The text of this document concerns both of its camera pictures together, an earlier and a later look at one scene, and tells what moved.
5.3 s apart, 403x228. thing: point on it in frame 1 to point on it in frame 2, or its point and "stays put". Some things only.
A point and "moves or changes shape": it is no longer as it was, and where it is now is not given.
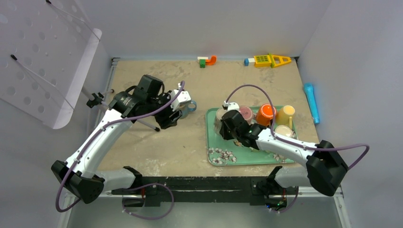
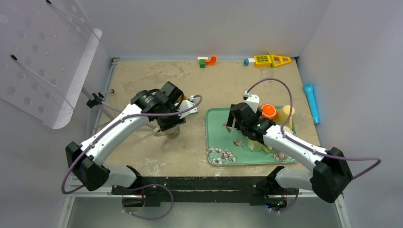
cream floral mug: [283, 130] moves or changes shape
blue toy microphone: [309, 90] stays put
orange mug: [264, 114] stays put
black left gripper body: [163, 118] stays put
